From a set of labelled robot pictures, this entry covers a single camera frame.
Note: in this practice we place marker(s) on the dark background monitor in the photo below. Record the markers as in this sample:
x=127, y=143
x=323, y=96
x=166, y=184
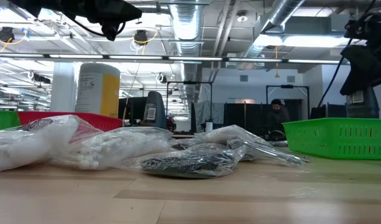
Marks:
x=137, y=109

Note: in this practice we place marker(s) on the dark partition panel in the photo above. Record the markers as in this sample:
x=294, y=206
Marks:
x=240, y=118

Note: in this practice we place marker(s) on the upright silver ventilation duct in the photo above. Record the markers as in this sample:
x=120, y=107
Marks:
x=185, y=31

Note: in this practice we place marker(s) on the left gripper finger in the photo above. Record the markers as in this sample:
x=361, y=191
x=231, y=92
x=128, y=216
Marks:
x=111, y=32
x=115, y=12

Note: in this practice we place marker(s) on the green plastic basket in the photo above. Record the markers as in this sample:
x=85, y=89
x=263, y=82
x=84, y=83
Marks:
x=3, y=119
x=333, y=140

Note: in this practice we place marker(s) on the slanted silver ventilation duct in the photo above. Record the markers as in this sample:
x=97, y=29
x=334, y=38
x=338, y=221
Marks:
x=283, y=12

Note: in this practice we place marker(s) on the round ceiling fixture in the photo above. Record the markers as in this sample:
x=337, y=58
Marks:
x=242, y=18

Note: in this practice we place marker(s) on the black background rig frame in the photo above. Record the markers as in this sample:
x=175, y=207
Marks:
x=286, y=86
x=190, y=82

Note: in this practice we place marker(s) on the silver hair clip bag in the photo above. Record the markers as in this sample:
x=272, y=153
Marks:
x=278, y=143
x=264, y=152

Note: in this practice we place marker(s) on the white building column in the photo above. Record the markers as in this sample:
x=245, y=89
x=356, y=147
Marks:
x=62, y=90

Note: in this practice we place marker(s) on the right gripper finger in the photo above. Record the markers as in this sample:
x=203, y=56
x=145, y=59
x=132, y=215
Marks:
x=367, y=67

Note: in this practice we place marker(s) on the long light strip bar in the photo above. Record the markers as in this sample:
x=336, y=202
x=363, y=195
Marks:
x=190, y=58

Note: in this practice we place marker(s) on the white and yellow canister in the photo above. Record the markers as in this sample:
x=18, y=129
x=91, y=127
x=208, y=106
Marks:
x=94, y=90

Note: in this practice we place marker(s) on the red plastic basket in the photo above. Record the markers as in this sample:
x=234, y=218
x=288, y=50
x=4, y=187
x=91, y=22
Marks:
x=100, y=121

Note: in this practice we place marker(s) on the grey hanging cloth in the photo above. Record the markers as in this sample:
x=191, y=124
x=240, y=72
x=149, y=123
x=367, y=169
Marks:
x=209, y=112

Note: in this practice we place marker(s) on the small hanging ceiling device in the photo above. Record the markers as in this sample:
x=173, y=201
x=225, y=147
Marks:
x=161, y=78

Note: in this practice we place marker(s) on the person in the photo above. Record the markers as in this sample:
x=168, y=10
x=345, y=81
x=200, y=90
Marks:
x=277, y=118

